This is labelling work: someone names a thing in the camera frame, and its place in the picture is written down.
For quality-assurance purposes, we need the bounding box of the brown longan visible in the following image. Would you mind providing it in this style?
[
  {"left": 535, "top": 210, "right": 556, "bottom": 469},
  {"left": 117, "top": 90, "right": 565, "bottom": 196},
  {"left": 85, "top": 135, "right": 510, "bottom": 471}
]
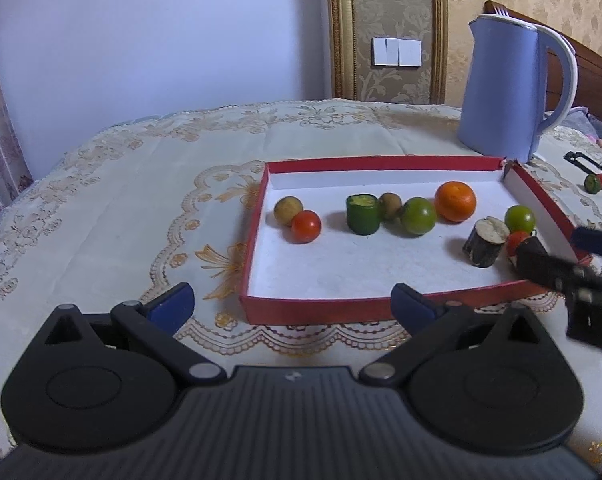
[{"left": 273, "top": 196, "right": 303, "bottom": 227}]

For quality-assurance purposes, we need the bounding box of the gold wall moulding frame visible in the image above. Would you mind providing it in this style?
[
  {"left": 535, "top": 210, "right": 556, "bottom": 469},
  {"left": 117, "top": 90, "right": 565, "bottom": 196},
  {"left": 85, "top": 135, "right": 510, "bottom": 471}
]
[{"left": 325, "top": 0, "right": 449, "bottom": 105}]

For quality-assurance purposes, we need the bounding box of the brown kiwi fruit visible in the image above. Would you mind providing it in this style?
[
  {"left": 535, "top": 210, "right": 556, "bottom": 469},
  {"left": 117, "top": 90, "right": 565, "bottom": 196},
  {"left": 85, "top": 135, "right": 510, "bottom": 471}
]
[{"left": 378, "top": 192, "right": 403, "bottom": 222}]

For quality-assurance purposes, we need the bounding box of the pink patterned curtain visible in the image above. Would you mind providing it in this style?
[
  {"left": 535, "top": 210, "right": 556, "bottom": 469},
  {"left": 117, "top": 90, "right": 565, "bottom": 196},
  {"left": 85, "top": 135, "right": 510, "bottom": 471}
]
[{"left": 0, "top": 0, "right": 34, "bottom": 231}]

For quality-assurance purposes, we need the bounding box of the dark sugarcane piece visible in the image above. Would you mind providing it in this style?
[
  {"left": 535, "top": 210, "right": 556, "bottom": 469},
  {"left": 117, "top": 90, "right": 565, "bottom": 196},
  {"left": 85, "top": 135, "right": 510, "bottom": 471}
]
[{"left": 507, "top": 236, "right": 552, "bottom": 282}]

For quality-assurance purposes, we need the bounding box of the red cherry tomato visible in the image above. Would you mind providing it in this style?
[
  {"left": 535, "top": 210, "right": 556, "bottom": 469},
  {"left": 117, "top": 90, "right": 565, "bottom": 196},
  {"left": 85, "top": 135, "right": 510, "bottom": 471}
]
[
  {"left": 290, "top": 210, "right": 323, "bottom": 244},
  {"left": 505, "top": 231, "right": 531, "bottom": 257}
]

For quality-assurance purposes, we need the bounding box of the brown wooden headboard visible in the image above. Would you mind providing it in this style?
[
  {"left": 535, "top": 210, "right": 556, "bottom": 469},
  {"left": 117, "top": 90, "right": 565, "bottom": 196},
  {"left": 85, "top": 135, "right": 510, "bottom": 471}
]
[{"left": 484, "top": 0, "right": 602, "bottom": 131}]

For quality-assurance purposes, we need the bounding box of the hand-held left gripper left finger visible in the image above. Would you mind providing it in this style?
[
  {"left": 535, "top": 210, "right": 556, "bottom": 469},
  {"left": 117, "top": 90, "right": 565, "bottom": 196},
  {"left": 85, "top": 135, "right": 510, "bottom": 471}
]
[{"left": 43, "top": 282, "right": 227, "bottom": 387}]

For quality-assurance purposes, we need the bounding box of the blue electric kettle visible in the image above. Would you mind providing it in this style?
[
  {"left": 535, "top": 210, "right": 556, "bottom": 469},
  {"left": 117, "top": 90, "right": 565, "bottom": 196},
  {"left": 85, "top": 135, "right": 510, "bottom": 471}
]
[{"left": 456, "top": 14, "right": 579, "bottom": 162}]

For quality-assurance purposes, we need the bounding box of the large green tomato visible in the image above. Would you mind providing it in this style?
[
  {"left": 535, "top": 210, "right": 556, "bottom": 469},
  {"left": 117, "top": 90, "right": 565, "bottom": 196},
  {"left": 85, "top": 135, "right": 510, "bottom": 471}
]
[{"left": 400, "top": 197, "right": 438, "bottom": 237}]

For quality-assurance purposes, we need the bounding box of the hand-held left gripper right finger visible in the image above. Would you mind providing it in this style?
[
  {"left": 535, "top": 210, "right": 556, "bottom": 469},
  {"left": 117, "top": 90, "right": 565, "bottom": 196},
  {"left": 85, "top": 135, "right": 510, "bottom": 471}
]
[{"left": 358, "top": 282, "right": 549, "bottom": 387}]

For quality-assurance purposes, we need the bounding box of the grey bedding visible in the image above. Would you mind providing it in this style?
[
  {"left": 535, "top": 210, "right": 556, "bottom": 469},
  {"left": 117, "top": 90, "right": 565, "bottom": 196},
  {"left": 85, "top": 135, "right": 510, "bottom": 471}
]
[{"left": 546, "top": 107, "right": 602, "bottom": 153}]

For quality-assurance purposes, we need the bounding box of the red shallow cardboard box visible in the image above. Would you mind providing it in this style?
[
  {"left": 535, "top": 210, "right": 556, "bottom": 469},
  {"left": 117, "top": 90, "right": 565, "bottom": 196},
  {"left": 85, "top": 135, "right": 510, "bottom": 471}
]
[{"left": 239, "top": 155, "right": 593, "bottom": 326}]

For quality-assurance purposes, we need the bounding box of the orange mandarin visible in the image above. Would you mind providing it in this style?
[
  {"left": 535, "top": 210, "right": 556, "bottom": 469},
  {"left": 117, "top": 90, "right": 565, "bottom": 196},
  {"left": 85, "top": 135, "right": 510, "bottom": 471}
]
[{"left": 434, "top": 181, "right": 477, "bottom": 223}]

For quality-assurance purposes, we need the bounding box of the green cucumber piece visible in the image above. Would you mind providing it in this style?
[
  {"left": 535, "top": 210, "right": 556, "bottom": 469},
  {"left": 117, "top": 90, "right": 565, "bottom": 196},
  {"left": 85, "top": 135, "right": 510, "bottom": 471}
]
[{"left": 346, "top": 193, "right": 382, "bottom": 236}]

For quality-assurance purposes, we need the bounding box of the white wall switch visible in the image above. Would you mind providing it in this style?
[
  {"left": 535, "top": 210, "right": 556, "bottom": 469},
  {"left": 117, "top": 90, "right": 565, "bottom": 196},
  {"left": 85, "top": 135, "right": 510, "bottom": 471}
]
[
  {"left": 398, "top": 38, "right": 423, "bottom": 67},
  {"left": 372, "top": 36, "right": 400, "bottom": 67}
]

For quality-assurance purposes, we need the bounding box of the small green tomato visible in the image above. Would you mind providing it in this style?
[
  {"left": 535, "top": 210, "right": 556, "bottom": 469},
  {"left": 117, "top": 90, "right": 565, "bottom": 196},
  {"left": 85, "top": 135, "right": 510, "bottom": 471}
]
[{"left": 504, "top": 205, "right": 537, "bottom": 235}]

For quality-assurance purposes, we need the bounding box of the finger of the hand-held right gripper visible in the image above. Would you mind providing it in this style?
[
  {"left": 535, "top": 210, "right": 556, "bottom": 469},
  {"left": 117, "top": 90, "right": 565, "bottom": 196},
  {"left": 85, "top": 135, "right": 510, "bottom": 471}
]
[
  {"left": 541, "top": 255, "right": 589, "bottom": 296},
  {"left": 571, "top": 226, "right": 602, "bottom": 262}
]

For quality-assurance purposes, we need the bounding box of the dark eggplant piece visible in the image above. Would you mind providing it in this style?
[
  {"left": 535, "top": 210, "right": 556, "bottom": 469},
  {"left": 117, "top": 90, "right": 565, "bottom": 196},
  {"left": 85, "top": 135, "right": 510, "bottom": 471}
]
[{"left": 462, "top": 216, "right": 511, "bottom": 268}]

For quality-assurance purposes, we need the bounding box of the black clip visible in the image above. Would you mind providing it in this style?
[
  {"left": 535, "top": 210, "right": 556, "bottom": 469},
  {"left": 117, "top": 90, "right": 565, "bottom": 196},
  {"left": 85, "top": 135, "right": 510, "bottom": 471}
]
[{"left": 564, "top": 151, "right": 602, "bottom": 179}]

